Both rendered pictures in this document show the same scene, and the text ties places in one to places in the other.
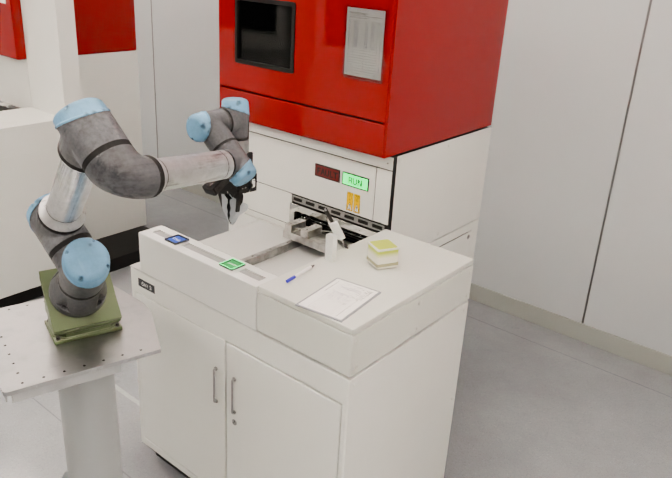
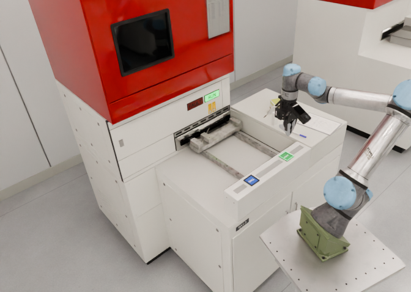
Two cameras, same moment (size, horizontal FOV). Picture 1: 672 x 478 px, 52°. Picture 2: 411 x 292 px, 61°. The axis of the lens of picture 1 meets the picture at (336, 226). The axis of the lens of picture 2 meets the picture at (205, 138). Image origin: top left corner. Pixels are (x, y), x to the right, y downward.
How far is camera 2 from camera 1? 262 cm
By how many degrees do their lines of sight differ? 67
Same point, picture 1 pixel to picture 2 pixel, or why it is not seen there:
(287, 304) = (324, 140)
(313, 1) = (181, 2)
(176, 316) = (263, 215)
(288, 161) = (167, 116)
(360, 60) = (218, 25)
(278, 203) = (165, 146)
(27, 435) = not seen: outside the picture
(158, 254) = (253, 196)
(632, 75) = not seen: outside the picture
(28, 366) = (375, 259)
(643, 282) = not seen: hidden behind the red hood
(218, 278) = (292, 166)
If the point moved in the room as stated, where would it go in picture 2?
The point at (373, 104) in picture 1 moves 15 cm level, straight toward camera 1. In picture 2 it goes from (226, 46) to (254, 47)
